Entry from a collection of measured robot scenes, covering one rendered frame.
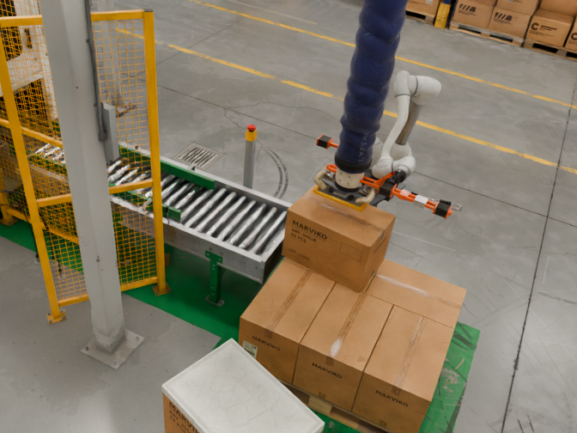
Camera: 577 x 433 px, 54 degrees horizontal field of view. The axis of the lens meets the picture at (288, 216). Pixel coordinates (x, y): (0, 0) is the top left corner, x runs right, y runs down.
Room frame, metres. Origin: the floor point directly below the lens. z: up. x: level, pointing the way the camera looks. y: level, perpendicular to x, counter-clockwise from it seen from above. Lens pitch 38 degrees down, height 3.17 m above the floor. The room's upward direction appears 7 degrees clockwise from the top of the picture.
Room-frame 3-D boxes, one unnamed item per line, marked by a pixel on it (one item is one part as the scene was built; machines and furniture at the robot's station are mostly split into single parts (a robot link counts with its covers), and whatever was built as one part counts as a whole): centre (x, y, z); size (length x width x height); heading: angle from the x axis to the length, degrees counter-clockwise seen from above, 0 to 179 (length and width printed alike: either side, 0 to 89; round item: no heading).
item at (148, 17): (2.80, 1.20, 1.05); 0.87 x 0.10 x 2.10; 121
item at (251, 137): (3.78, 0.36, 0.50); 0.07 x 0.07 x 1.00; 69
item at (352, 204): (2.91, -0.31, 1.13); 0.34 x 0.10 x 0.05; 66
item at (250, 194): (3.83, 0.98, 0.50); 2.31 x 0.05 x 0.19; 69
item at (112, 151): (2.52, 1.03, 1.62); 0.20 x 0.05 x 0.30; 69
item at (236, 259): (3.22, 1.21, 0.50); 2.31 x 0.05 x 0.19; 69
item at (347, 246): (2.98, -0.34, 0.74); 0.60 x 0.40 x 0.40; 63
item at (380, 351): (2.59, -0.52, 0.34); 1.20 x 1.00 x 0.40; 69
